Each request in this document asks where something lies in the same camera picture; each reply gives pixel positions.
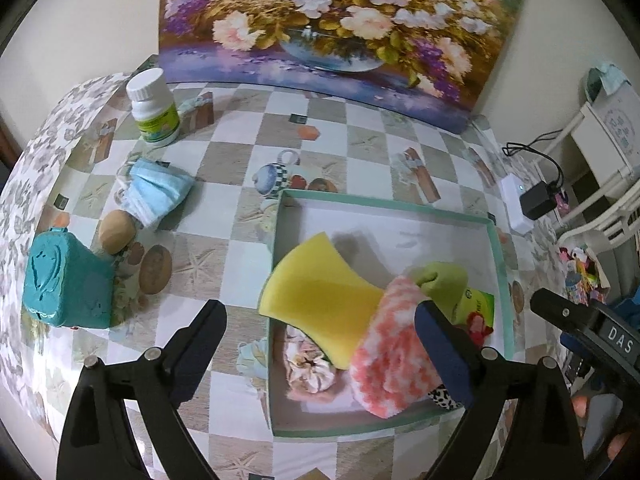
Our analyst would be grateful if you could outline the green tissue pack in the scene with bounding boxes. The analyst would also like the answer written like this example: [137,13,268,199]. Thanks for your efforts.
[452,288,495,328]

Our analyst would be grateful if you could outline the black white scrunchie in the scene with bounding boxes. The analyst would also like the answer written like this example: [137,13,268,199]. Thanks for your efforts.
[427,385,461,411]

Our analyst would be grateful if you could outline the yellow green sponge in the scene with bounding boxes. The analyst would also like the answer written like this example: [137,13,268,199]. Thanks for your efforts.
[258,232,384,370]

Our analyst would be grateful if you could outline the flower painting canvas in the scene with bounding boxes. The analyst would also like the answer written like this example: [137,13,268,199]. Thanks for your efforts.
[158,0,524,133]

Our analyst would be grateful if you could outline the pink white fluffy cloth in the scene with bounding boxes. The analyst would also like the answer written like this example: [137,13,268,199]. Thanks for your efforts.
[348,276,444,419]

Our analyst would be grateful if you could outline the teal rimmed white tray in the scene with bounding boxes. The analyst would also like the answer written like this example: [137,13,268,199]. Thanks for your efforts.
[258,190,514,438]

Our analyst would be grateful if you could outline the teal plastic toy box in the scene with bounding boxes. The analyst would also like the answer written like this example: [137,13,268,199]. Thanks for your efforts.
[23,228,115,330]

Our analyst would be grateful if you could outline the black power adapter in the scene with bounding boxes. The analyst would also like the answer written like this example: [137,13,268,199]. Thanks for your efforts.
[520,181,561,220]

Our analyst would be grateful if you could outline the white pill bottle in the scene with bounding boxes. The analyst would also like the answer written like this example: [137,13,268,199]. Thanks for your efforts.
[126,67,180,148]

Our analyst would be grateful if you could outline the black cable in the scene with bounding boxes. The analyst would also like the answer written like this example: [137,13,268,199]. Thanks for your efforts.
[501,129,566,196]

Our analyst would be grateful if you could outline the yellow-green cloth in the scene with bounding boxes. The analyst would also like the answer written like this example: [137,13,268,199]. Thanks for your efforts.
[409,261,469,321]

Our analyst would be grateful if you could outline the white chair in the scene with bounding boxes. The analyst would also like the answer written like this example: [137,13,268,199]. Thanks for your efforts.
[544,62,639,254]

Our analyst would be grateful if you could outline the blue face mask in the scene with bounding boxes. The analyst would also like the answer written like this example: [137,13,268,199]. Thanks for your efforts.
[116,157,195,229]

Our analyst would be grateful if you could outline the beige wooden egg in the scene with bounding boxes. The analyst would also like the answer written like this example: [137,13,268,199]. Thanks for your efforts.
[99,209,136,255]

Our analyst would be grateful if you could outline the pink floral scrunchie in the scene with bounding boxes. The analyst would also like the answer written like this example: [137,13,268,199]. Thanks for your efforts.
[282,325,338,404]

